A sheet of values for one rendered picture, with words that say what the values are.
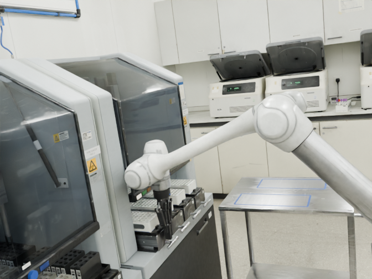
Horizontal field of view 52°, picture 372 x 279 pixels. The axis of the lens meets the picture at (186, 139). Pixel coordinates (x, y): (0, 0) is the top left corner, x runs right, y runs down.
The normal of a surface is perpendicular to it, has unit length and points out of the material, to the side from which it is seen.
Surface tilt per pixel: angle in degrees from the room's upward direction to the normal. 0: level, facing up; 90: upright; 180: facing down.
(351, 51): 90
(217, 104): 90
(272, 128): 85
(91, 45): 90
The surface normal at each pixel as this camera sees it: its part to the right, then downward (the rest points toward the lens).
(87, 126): 0.91, -0.04
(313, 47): -0.14, 0.91
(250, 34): -0.39, 0.24
